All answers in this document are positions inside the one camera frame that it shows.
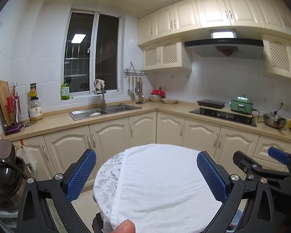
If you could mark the cream cabinet drawer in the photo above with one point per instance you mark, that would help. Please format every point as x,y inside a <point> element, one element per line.
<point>271,148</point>

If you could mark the range hood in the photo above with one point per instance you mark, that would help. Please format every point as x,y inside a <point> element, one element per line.
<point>223,45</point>

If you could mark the floral tablecloth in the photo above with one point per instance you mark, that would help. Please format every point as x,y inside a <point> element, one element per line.
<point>106,182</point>

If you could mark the hanging utensil rack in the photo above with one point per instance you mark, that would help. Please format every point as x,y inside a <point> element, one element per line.
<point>135,72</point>

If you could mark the green glass bottle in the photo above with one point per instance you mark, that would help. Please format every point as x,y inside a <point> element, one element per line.
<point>65,91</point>

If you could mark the dark brown air fryer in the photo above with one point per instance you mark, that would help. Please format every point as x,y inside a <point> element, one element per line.
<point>4,174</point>

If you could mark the steel faucet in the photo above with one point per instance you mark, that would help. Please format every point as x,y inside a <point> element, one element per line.
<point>103,100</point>

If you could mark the person's left hand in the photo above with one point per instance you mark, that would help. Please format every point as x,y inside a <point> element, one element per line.
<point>125,227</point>

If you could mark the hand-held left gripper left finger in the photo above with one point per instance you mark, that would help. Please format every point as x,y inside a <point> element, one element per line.
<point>82,174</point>

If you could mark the steel double sink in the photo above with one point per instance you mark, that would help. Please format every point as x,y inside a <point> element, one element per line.
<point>87,114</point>

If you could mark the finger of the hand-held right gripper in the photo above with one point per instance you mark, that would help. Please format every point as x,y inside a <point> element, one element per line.
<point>242,162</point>
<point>278,155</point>

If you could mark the clear plastic bag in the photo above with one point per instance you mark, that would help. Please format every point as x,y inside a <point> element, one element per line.
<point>26,157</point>

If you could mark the hanging steel utensil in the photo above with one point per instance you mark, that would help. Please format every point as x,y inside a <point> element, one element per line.
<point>133,92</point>
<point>141,92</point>
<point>129,87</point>

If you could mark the purple utensil holder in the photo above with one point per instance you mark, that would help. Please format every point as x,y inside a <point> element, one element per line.
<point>13,129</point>

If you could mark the red pot lid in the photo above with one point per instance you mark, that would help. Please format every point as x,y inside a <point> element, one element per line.
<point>158,92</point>

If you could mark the row of cream wall cabinets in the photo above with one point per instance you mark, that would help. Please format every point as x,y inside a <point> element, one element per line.
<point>211,9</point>

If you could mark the white towel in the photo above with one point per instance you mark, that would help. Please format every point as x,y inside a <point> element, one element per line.
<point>165,187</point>

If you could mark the cream lattice wall cabinet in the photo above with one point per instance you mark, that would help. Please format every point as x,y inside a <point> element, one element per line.
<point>281,55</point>
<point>167,53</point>

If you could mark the pink dish rag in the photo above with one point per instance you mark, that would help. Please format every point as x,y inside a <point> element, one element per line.
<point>99,83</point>

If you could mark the steel pot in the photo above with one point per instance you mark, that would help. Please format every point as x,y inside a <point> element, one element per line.
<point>274,121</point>

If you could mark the black portable induction cooker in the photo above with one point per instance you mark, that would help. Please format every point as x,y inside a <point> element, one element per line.
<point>211,103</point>

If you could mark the utensil holder with chopsticks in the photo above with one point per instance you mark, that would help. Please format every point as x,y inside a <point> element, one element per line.
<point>11,106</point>

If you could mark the white bowl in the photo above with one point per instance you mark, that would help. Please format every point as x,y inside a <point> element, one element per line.
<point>156,99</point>

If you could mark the green electric pot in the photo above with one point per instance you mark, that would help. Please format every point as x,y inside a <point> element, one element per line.
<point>241,104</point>

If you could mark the black table stand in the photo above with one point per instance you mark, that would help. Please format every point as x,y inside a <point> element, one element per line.
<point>98,223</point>

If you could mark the dark sliding window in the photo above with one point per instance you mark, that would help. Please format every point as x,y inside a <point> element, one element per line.
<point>106,53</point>

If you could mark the tan shallow dish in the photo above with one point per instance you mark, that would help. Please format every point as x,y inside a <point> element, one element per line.
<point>169,101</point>

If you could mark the row of cream base cabinet doors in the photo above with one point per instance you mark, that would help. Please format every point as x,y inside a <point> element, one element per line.
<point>109,138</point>

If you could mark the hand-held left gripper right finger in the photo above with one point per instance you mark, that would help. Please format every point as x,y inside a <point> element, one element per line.
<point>211,174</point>

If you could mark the wooden cutting board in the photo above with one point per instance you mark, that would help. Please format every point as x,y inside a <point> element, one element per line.
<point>3,102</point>

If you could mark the clear plastic jar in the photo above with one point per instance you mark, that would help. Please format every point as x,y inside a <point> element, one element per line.
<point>35,110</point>

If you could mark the yellow label sauce bottle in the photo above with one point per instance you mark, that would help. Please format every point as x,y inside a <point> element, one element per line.
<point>33,92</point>

